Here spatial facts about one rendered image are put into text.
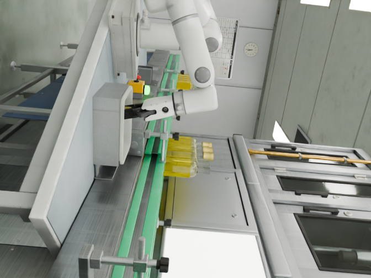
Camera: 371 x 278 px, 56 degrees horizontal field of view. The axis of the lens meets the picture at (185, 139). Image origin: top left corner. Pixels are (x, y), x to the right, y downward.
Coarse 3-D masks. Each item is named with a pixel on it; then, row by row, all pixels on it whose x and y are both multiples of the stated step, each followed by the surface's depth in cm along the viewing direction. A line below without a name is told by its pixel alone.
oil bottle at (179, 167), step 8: (168, 160) 136; (176, 160) 136; (184, 160) 137; (168, 168) 134; (176, 168) 134; (184, 168) 134; (192, 168) 134; (176, 176) 135; (184, 176) 135; (192, 176) 135
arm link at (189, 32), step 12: (180, 24) 101; (192, 24) 101; (180, 36) 101; (192, 36) 99; (192, 48) 98; (204, 48) 98; (192, 60) 98; (204, 60) 98; (192, 72) 99; (204, 72) 99; (204, 84) 100
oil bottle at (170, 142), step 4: (168, 140) 153; (172, 140) 153; (168, 144) 149; (172, 144) 149; (176, 144) 150; (180, 144) 150; (184, 144) 150; (188, 144) 151; (192, 144) 151; (196, 148) 151
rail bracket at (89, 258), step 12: (144, 240) 65; (84, 252) 66; (96, 252) 67; (144, 252) 66; (84, 264) 65; (96, 264) 66; (108, 264) 67; (120, 264) 67; (132, 264) 67; (144, 264) 66; (156, 264) 67; (168, 264) 66; (84, 276) 66
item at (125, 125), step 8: (128, 88) 110; (128, 96) 116; (120, 104) 102; (128, 104) 117; (120, 112) 103; (120, 120) 103; (128, 120) 120; (120, 128) 104; (128, 128) 121; (120, 136) 105; (128, 136) 122; (120, 144) 106; (128, 144) 122; (120, 152) 107; (120, 160) 108
